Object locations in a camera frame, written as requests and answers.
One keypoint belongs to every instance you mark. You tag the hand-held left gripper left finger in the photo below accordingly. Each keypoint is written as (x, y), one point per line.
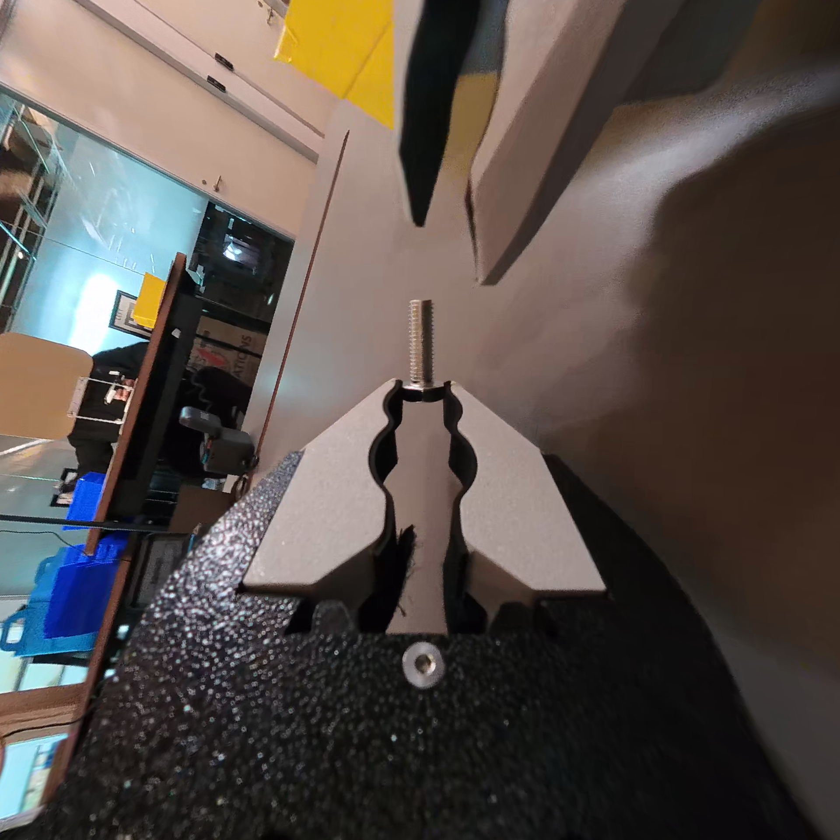
(321, 518)

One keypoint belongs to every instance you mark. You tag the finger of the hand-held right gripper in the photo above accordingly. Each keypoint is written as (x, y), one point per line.
(430, 118)
(525, 151)

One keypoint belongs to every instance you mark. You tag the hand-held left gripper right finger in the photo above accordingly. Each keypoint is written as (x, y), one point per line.
(525, 525)

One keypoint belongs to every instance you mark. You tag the silver bolt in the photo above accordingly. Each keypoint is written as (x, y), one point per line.
(418, 341)

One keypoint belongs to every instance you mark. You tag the grey charger device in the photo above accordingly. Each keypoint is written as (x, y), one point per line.
(226, 449)

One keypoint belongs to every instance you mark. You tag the black office chair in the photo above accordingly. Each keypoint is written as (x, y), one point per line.
(216, 387)

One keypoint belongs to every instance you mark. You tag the printed cardboard box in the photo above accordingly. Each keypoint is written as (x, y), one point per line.
(229, 348)

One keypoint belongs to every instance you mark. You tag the white door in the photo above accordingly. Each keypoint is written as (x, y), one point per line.
(216, 33)
(164, 111)

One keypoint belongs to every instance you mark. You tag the blue plastic bin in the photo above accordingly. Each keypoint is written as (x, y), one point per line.
(85, 499)

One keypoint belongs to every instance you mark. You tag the dark table with wooden edge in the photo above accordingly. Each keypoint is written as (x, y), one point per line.
(167, 328)

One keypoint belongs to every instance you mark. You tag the clear acrylic photo sign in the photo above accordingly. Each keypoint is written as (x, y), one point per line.
(98, 400)

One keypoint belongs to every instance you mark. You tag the small yellow plastic bin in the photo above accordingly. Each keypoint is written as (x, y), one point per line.
(151, 302)

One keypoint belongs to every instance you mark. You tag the framed marker picture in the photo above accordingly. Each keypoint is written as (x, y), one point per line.
(120, 315)

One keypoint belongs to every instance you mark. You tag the tan rounded board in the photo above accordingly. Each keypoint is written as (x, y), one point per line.
(39, 387)

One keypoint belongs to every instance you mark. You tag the glass partition window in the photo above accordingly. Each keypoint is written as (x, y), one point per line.
(98, 229)

